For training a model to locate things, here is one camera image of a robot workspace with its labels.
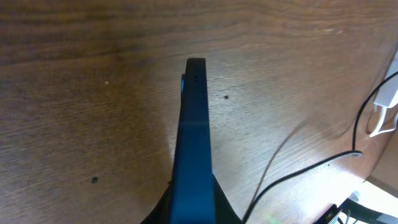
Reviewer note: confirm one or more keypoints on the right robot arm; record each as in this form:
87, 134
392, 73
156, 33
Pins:
373, 202

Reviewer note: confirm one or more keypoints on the blue Samsung Galaxy smartphone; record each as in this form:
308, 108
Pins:
192, 194

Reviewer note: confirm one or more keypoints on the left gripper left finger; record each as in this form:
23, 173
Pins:
161, 212

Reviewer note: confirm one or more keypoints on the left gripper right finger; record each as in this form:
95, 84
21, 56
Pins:
224, 213

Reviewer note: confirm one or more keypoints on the white power strip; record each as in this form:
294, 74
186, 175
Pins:
387, 94

